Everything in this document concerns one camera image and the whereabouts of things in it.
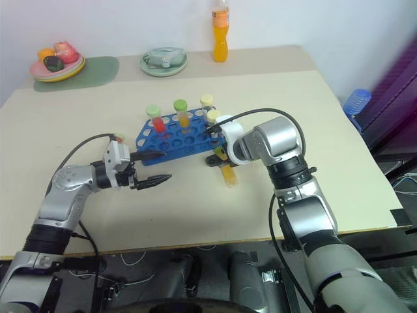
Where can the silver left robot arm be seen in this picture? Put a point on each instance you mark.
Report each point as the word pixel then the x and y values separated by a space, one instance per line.
pixel 62 199

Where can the green placemat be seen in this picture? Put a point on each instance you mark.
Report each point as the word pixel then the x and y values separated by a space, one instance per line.
pixel 101 73

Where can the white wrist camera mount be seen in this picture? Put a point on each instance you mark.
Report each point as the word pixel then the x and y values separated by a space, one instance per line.
pixel 232 130
pixel 117 156

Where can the orange test tube, green cap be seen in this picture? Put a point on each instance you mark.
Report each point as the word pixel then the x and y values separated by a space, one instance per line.
pixel 182 114

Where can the blue test tube rack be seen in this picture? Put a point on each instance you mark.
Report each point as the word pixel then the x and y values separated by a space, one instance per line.
pixel 176 141

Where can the dark toy mangosteen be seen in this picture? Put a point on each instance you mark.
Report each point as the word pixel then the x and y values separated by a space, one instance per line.
pixel 53 63

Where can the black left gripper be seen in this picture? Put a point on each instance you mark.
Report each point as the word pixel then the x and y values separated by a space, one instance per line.
pixel 125 181

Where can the clear test tube, pale yellow cap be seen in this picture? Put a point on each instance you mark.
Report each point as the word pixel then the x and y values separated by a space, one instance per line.
pixel 206 102
pixel 213 116

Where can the purple panel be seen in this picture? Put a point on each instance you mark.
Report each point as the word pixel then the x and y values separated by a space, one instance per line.
pixel 395 98

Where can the pale green plate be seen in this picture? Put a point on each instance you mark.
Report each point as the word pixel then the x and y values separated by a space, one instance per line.
pixel 163 71

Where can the blue ribbed water bottle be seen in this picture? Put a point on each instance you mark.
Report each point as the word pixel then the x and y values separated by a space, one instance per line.
pixel 356 101

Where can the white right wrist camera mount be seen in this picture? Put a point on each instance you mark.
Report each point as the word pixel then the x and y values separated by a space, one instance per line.
pixel 232 130

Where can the orange toy fruit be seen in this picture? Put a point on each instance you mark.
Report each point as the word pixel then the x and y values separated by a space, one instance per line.
pixel 45 53

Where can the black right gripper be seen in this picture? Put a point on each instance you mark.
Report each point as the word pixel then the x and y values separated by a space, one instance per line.
pixel 219 139

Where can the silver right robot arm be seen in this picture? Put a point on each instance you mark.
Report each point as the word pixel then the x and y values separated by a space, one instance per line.
pixel 306 212

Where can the orange soda bottle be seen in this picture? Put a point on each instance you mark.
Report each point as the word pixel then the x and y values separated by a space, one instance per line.
pixel 220 36

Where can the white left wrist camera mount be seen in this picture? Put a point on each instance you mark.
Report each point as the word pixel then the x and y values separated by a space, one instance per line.
pixel 117 156

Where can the red test tube, pale green cap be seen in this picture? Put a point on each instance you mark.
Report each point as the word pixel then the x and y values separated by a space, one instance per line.
pixel 120 137
pixel 158 119

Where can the pink toy peach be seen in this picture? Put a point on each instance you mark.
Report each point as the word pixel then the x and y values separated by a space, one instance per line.
pixel 66 51

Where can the grey robot leg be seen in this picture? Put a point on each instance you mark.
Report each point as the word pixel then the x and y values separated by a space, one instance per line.
pixel 180 277
pixel 249 280

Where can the grey-green pouch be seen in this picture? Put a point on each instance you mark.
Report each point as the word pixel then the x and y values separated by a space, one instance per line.
pixel 164 56

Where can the stack of coloured plates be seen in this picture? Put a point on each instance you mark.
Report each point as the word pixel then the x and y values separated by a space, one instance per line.
pixel 70 71

